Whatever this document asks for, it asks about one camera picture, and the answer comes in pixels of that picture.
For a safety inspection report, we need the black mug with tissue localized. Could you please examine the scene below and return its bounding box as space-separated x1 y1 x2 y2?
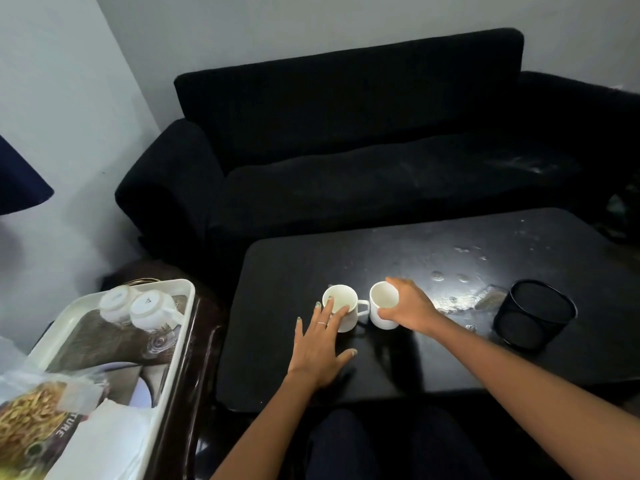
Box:
492 279 579 351

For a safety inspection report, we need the navy blue curtain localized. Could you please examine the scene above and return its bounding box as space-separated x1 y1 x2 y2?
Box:
0 134 55 217

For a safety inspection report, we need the white tray with printed base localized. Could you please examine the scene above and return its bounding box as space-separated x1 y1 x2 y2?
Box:
25 278 197 480

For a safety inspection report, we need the stack of white napkins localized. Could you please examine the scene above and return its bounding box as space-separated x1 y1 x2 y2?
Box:
45 399 156 480

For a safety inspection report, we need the person's left hand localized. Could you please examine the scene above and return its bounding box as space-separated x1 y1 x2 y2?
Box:
287 297 359 391

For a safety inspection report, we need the patterned white cup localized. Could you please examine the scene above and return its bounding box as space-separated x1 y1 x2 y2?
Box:
129 289 182 333
98 285 141 325

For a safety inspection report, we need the clear zip bag blue seal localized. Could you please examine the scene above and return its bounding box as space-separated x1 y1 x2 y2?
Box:
0 334 109 480

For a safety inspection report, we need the person's right forearm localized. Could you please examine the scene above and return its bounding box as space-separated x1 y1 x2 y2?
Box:
425 314 640 480

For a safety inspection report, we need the plain white cup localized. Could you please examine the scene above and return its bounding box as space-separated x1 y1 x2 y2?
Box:
369 281 401 331
321 284 371 333

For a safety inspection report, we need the person's right hand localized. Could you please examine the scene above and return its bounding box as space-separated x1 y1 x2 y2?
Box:
377 277 446 338

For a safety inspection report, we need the black table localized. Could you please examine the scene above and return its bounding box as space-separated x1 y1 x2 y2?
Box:
215 207 640 415

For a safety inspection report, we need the person's left forearm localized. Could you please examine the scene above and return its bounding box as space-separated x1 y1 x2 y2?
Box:
209 369 326 480

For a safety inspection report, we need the black fabric sofa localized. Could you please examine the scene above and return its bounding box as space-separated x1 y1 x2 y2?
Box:
115 27 640 291

